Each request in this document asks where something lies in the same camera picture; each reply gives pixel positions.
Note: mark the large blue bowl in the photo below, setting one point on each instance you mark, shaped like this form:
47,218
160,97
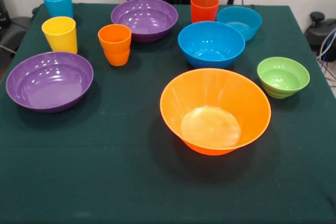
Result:
210,45

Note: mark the large orange bowl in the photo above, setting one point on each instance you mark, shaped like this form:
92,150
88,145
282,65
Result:
215,103

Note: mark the orange cup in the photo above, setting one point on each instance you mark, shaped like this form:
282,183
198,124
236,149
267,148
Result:
115,51

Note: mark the purple bowl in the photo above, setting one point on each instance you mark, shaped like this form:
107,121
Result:
144,16
50,85

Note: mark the dark green tablecloth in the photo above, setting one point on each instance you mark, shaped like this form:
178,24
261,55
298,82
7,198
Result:
105,155

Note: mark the red cup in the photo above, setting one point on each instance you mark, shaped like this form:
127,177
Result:
203,11

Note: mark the small light blue bowl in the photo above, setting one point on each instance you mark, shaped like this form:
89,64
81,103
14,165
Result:
246,22

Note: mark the green bowl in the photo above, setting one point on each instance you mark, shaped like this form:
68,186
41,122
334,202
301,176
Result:
283,77

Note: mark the yellow cup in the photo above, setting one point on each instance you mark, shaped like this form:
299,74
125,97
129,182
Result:
61,37

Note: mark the blue cup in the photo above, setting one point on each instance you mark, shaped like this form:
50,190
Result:
59,3

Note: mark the black floor base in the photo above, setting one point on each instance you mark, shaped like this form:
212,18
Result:
323,30

